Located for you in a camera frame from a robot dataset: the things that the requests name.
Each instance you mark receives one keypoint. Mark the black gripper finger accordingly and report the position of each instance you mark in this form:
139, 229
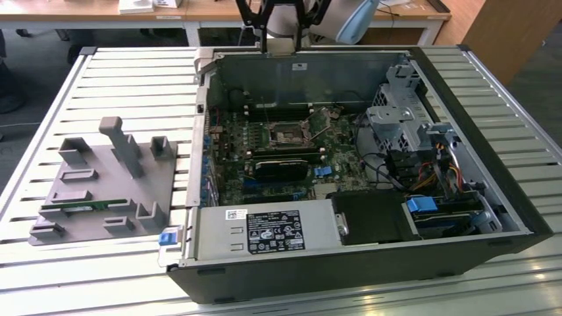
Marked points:
299, 39
264, 39

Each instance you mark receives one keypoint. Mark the CPU with silver heat spreader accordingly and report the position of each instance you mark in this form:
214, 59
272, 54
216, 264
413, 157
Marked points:
279, 46

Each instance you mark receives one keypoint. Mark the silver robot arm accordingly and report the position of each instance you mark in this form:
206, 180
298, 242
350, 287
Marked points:
358, 23

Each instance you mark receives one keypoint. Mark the black RAM slot row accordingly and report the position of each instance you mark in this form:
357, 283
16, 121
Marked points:
280, 112
284, 154

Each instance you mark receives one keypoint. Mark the CPU socket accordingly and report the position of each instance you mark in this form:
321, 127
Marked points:
287, 135

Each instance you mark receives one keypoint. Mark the thin metal locking lever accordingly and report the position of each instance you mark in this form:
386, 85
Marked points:
322, 131

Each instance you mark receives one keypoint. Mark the white box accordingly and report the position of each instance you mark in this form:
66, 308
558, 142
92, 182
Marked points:
136, 6

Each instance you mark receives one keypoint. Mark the silver drive cage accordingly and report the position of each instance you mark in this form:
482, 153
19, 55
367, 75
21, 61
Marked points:
390, 121

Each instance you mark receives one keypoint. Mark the green motherboard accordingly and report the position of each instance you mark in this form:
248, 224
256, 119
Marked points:
347, 158

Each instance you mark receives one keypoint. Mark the black graphics card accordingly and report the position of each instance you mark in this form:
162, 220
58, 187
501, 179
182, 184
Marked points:
280, 171

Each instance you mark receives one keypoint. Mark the blue motherboard connector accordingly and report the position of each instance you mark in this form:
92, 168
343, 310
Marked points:
323, 171

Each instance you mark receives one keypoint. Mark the wooden cabinet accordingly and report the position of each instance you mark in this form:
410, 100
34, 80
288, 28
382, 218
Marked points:
505, 33

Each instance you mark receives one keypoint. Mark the grey parts rack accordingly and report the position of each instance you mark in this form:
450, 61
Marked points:
110, 187

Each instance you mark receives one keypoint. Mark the blue disk carrier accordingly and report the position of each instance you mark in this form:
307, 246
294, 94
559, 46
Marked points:
421, 204

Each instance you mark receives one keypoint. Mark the silver power supply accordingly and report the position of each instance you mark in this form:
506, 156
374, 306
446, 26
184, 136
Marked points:
219, 237

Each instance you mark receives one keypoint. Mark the blue case latch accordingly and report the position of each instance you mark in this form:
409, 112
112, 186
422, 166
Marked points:
167, 239

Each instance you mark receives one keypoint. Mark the green RAM stick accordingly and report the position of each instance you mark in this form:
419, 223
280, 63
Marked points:
83, 204

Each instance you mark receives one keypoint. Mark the black open PC case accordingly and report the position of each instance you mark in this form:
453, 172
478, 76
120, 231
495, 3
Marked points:
351, 283

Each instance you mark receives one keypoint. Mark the wooden desk white frame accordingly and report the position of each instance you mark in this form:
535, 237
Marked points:
66, 14

